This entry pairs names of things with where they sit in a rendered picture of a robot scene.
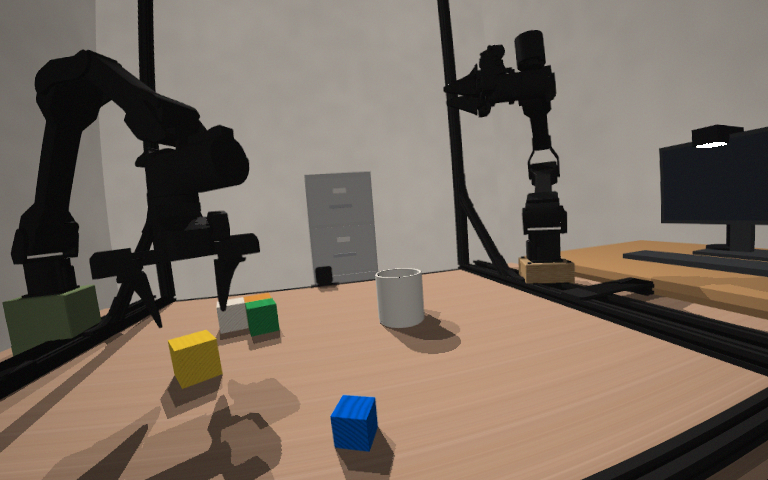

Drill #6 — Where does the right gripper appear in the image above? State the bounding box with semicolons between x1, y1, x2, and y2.
89;195;260;328

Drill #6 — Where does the grey cup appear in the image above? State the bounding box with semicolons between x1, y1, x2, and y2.
375;268;424;328

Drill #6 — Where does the orange cube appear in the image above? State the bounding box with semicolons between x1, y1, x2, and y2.
243;293;272;303

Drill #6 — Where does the blue cube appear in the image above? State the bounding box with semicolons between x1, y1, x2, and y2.
330;395;378;452

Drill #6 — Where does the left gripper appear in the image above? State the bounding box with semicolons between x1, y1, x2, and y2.
443;57;522;118

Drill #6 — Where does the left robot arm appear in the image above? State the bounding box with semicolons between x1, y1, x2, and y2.
480;30;567;263

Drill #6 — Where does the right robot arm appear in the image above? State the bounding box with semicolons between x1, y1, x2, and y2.
11;49;249;298

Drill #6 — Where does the yellow cube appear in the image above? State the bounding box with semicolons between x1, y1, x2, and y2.
168;330;222;389

